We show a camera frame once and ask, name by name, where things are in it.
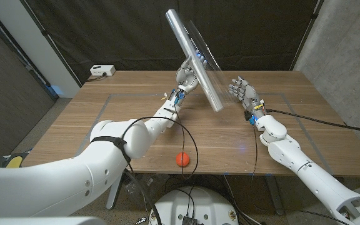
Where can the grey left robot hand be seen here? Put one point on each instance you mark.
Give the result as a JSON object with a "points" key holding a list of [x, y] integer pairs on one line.
{"points": [[184, 78]]}

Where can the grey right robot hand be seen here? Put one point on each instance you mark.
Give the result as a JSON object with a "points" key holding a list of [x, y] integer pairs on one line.
{"points": [[248, 95]]}

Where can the silver cling film roll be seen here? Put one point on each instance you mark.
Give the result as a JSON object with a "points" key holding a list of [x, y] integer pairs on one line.
{"points": [[195, 62]]}

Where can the white robot shoulder housing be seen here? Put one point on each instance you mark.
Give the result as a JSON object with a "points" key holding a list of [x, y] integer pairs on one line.
{"points": [[42, 222]]}

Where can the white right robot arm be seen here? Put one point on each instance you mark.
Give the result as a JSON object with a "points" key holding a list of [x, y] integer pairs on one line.
{"points": [[317, 181]]}

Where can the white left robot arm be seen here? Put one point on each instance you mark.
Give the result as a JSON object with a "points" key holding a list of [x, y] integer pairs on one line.
{"points": [[58, 184]]}

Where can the orange ball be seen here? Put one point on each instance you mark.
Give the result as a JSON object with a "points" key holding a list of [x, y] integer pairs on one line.
{"points": [[182, 159]]}

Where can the white power box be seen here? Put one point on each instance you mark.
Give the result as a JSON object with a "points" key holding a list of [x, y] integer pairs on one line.
{"points": [[102, 70]]}

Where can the black backdrop stand pole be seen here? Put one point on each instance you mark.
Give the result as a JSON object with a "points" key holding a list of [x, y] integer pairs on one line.
{"points": [[54, 47], [308, 31]]}

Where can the black backdrop curtain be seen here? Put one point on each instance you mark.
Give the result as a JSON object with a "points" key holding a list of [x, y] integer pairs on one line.
{"points": [[105, 31]]}

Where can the grey table leg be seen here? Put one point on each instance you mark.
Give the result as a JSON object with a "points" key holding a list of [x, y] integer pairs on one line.
{"points": [[273, 195], [115, 193]]}

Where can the clear plastic bag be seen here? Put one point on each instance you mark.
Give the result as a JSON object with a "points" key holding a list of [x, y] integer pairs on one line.
{"points": [[145, 184]]}

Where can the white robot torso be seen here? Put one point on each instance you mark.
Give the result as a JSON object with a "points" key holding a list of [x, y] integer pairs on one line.
{"points": [[211, 206]]}

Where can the black box on torso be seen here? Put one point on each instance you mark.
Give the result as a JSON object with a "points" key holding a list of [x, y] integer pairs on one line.
{"points": [[190, 221]]}

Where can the small black white connector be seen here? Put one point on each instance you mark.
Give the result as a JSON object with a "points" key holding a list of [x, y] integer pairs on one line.
{"points": [[141, 220]]}

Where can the yellow and black mat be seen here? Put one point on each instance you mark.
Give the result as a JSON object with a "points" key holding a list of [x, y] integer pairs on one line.
{"points": [[11, 162]]}

